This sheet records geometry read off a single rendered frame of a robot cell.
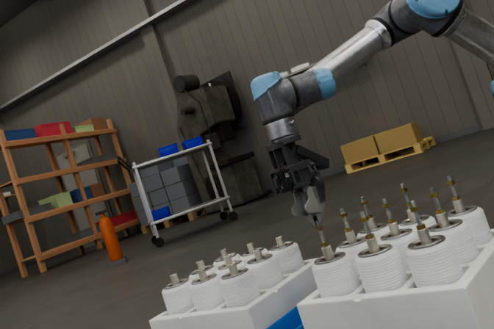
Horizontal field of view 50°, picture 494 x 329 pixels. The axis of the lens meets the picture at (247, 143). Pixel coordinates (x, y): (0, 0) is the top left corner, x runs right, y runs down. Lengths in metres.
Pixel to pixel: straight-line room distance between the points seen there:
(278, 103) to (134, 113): 9.41
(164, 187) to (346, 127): 3.21
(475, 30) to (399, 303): 0.72
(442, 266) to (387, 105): 7.00
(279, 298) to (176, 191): 7.50
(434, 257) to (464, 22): 0.63
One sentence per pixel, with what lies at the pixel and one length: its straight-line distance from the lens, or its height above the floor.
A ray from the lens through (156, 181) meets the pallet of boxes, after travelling 9.11.
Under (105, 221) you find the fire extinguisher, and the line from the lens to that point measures 5.65.
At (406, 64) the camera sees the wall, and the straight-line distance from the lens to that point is 7.97.
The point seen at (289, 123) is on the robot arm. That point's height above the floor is 0.57.
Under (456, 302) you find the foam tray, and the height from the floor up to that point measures 0.15.
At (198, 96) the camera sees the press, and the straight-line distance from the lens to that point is 8.30.
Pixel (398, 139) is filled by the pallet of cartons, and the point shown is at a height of 0.25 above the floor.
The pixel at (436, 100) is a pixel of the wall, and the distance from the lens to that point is 7.89.
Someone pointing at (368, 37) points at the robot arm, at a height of 0.74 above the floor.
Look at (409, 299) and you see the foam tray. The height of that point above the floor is 0.17.
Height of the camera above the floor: 0.51
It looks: 3 degrees up
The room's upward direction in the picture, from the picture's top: 19 degrees counter-clockwise
